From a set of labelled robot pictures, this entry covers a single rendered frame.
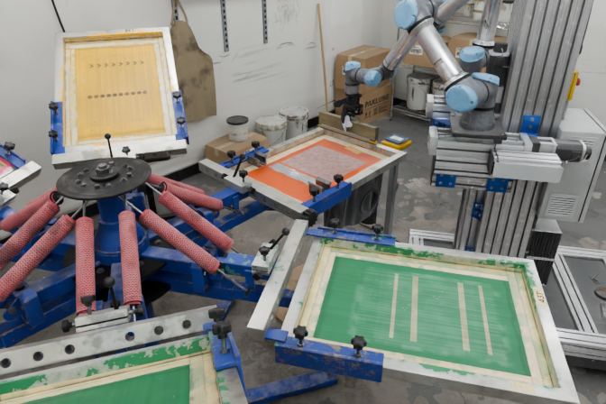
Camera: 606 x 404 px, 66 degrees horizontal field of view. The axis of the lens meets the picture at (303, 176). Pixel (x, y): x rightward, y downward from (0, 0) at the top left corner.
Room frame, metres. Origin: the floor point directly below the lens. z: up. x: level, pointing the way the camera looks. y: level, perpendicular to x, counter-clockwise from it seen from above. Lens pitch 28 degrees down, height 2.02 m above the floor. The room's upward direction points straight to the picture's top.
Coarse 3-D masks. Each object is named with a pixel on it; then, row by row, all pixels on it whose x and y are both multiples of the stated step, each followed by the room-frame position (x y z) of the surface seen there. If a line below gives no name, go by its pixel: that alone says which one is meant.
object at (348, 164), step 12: (336, 156) 2.25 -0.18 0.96; (348, 156) 2.25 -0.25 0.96; (360, 156) 2.25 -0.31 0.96; (372, 156) 2.25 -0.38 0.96; (312, 168) 2.11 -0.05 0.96; (324, 168) 2.11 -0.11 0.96; (336, 168) 2.11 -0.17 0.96; (348, 168) 2.11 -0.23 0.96; (360, 168) 2.11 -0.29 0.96; (288, 180) 1.98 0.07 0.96; (288, 192) 1.86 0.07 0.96; (300, 192) 1.86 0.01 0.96
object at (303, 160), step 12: (312, 144) 2.41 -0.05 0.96; (324, 144) 2.41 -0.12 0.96; (336, 144) 2.41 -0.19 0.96; (288, 156) 2.25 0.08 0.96; (300, 156) 2.25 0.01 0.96; (312, 156) 2.25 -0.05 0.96; (324, 156) 2.25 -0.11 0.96; (264, 168) 2.12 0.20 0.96; (300, 168) 2.11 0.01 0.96; (264, 180) 1.98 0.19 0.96; (276, 180) 1.98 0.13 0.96
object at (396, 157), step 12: (312, 132) 2.51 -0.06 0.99; (324, 132) 2.56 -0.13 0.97; (288, 144) 2.35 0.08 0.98; (360, 144) 2.38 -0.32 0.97; (396, 156) 2.17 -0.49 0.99; (240, 168) 2.10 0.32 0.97; (372, 168) 2.04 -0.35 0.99; (384, 168) 2.07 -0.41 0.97; (252, 180) 1.92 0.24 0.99; (348, 180) 1.91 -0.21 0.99; (360, 180) 1.92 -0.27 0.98
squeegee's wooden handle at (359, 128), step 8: (320, 112) 2.42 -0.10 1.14; (320, 120) 2.42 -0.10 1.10; (328, 120) 2.38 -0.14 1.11; (336, 120) 2.34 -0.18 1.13; (352, 120) 2.28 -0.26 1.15; (352, 128) 2.27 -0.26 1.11; (360, 128) 2.23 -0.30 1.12; (368, 128) 2.20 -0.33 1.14; (376, 128) 2.17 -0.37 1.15; (368, 136) 2.20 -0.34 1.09; (376, 136) 2.18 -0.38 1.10
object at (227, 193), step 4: (228, 188) 1.75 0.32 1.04; (232, 188) 1.75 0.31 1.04; (220, 192) 1.72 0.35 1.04; (224, 192) 1.72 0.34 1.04; (228, 192) 1.72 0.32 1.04; (232, 192) 1.72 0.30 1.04; (236, 192) 1.72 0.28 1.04; (212, 196) 1.69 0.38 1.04; (216, 196) 1.69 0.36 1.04; (220, 196) 1.69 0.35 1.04; (224, 196) 1.69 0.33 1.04; (228, 196) 1.69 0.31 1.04; (232, 196) 1.70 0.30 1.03; (240, 196) 1.73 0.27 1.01; (244, 196) 1.75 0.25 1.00; (248, 196) 1.76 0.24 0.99; (224, 200) 1.67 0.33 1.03; (228, 200) 1.68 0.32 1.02; (232, 200) 1.70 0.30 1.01; (224, 204) 1.67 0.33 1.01; (228, 204) 1.68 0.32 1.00; (232, 204) 1.70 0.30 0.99
